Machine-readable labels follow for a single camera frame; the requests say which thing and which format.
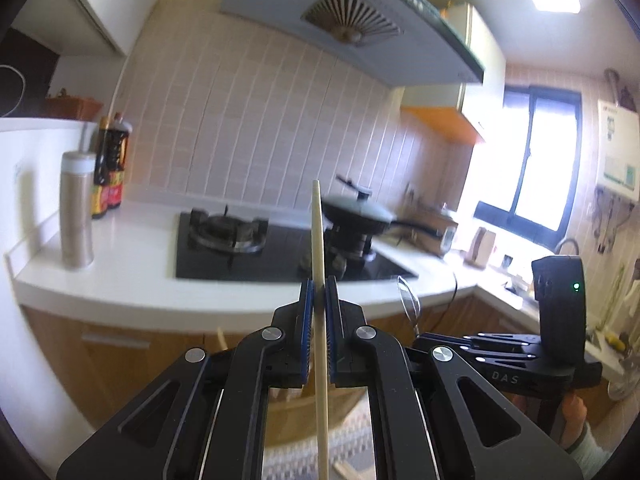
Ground orange wall cabinet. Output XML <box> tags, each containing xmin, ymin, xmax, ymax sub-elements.
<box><xmin>400</xmin><ymin>105</ymin><xmax>487</xmax><ymax>146</ymax></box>

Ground wok lid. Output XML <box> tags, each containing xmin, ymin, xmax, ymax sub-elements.
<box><xmin>322</xmin><ymin>175</ymin><xmax>397</xmax><ymax>223</ymax></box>

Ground red-brown basket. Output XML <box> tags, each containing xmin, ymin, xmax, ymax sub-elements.
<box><xmin>42</xmin><ymin>94</ymin><xmax>104</xmax><ymax>122</ymax></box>

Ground cream upper cabinet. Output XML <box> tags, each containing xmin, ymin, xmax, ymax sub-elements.
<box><xmin>402</xmin><ymin>2</ymin><xmax>507</xmax><ymax>131</ymax></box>

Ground white kitchen countertop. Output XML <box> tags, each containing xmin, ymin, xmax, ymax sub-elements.
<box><xmin>5</xmin><ymin>195</ymin><xmax>626</xmax><ymax>335</ymax></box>

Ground steel thermos flask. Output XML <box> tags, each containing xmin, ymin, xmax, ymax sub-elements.
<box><xmin>59</xmin><ymin>151</ymin><xmax>97</xmax><ymax>271</ymax></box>

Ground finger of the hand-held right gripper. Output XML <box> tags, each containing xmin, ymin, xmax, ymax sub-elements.
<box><xmin>411</xmin><ymin>332</ymin><xmax>541</xmax><ymax>370</ymax></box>
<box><xmin>465</xmin><ymin>331</ymin><xmax>541</xmax><ymax>356</ymax></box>

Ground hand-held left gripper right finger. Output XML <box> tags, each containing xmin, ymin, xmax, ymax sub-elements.
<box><xmin>324</xmin><ymin>276</ymin><xmax>583</xmax><ymax>480</ymax></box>

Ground yellow plastic utensil basket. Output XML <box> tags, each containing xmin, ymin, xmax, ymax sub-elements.
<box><xmin>272</xmin><ymin>387</ymin><xmax>368</xmax><ymax>446</ymax></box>

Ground white cable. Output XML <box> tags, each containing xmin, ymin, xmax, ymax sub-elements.
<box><xmin>0</xmin><ymin>64</ymin><xmax>27</xmax><ymax>117</ymax></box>

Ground striped woven table mat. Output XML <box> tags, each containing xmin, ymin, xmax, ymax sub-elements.
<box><xmin>262</xmin><ymin>410</ymin><xmax>381</xmax><ymax>480</ymax></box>

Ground dark framed window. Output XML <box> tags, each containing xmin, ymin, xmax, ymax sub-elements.
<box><xmin>475</xmin><ymin>85</ymin><xmax>584</xmax><ymax>249</ymax></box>

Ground stainless steel spoon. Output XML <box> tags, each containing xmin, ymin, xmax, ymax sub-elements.
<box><xmin>397</xmin><ymin>275</ymin><xmax>422</xmax><ymax>336</ymax></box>

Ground dark soy sauce bottle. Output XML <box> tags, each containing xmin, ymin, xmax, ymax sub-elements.
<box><xmin>107</xmin><ymin>112</ymin><xmax>134</xmax><ymax>210</ymax></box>
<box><xmin>91</xmin><ymin>116</ymin><xmax>115</xmax><ymax>220</ymax></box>

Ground black gas stove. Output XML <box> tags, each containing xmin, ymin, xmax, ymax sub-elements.
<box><xmin>175</xmin><ymin>205</ymin><xmax>418</xmax><ymax>282</ymax></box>

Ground black power cable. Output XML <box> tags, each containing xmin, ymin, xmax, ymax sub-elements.
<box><xmin>430</xmin><ymin>270</ymin><xmax>459</xmax><ymax>333</ymax></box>

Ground black wok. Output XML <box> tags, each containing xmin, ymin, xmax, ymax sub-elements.
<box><xmin>320</xmin><ymin>195</ymin><xmax>446</xmax><ymax>242</ymax></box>

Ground beige rice cooker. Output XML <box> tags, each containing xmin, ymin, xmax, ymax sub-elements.
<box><xmin>400</xmin><ymin>202</ymin><xmax>459</xmax><ymax>257</ymax></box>

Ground white water heater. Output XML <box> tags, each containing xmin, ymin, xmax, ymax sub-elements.
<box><xmin>597</xmin><ymin>100</ymin><xmax>640</xmax><ymax>194</ymax></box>

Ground wooden lower cabinets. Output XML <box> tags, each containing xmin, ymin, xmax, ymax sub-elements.
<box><xmin>22</xmin><ymin>295</ymin><xmax>541</xmax><ymax>431</ymax></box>

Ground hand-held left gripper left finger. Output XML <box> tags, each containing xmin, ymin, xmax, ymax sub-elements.
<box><xmin>56</xmin><ymin>279</ymin><xmax>317</xmax><ymax>480</ymax></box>

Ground white electric kettle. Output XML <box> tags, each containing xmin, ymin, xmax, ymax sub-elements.
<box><xmin>465</xmin><ymin>226</ymin><xmax>499</xmax><ymax>267</ymax></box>

